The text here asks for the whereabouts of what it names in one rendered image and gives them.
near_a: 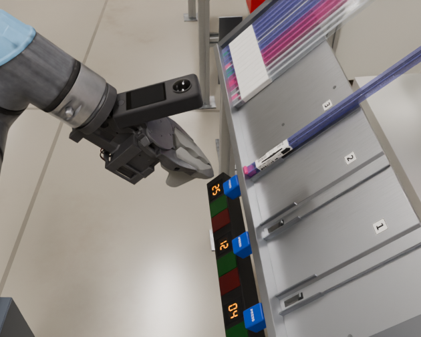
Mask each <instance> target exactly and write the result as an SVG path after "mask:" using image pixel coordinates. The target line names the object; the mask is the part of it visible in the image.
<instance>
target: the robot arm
mask: <svg viewBox="0 0 421 337"><path fill-rule="evenodd" d="M29 104H32V105H34V106H36V107H37V108H39V109H40V110H43V111H44V112H47V113H48V114H50V115H52V116H53V117H55V118H57V119H58V120H60V121H62V122H63V123H65V124H67V125H68V126H70V127H71V128H72V131H71V132H70V134H69V139H71V140H73V141H74V142H76V143H78V142H79V141H80V140H81V139H82V138H85V139H86V140H88V141H90V142H91V143H93V144H95V145H96V146H98V147H100V148H101V149H100V152H101V153H100V157H101V159H102V160H104V161H105V169H107V170H109V171H110V172H112V173H114V174H115V175H118V176H119V177H121V178H123V179H124V180H126V181H128V182H129V183H132V184H133V185H135V184H136V183H138V182H139V181H140V180H142V179H143V178H146V177H147V176H149V175H150V174H151V173H153V172H154V166H156V165H157V164H158V163H160V166H161V167H162V168H163V169H164V170H166V171H168V177H167V179H166V184H167V185H168V186H169V187H179V186H181V185H183V184H185V183H187V182H189V181H191V180H193V179H211V178H213V177H214V171H213V168H212V166H211V163H210V161H209V160H208V158H207V157H206V156H205V155H204V153H203V151H202V150H201V149H200V148H199V147H198V146H197V144H196V143H195V142H194V140H193V139H192V138H191V137H190V136H189V135H188V134H187V133H186V132H185V131H184V130H183V129H182V127H181V126H180V125H178V124H177V123H176V122H175V121H174V120H173V119H171V118H169V117H168V116H173V115H176V114H180V113H183V112H188V111H191V110H196V109H199V108H202V106H203V100H202V93H201V88H200V83H199V80H198V77H197V75H196V74H189V75H186V76H181V77H178V78H174V79H171V80H167V81H163V82H159V83H156V84H152V85H149V86H144V87H141V88H136V89H134V90H129V91H126V92H122V93H119V94H117V90H116V89H115V87H113V86H111V85H110V84H109V83H107V82H106V80H105V79H104V78H103V77H101V76H100V75H99V74H97V73H96V72H95V71H93V70H91V69H90V68H89V67H87V66H86V65H84V64H83V63H81V62H80V61H77V60H76V59H75V58H74V57H72V56H71V55H70V54H68V53H67V52H65V51H64V50H62V49H61V48H60V47H58V46H56V45H55V44H54V43H52V42H51V41H50V40H48V39H46V38H45V37H44V36H42V35H41V34H39V33H38V32H36V30H35V28H33V27H32V26H30V25H26V24H24V23H23V22H21V21H20V20H18V19H17V18H15V17H14V16H12V15H10V14H9V13H8V12H6V11H4V10H2V9H0V174H1V167H2V162H3V157H4V153H5V146H6V142H7V134H8V131H9V128H10V127H11V125H12V124H13V123H14V122H15V121H16V120H17V119H18V118H19V116H20V115H21V114H22V113H23V112H24V111H25V109H26V108H27V107H28V105H29ZM102 149H103V151H102ZM101 154H103V157H102V156H101ZM110 154H111V155H110ZM109 157H110V161H109Z"/></svg>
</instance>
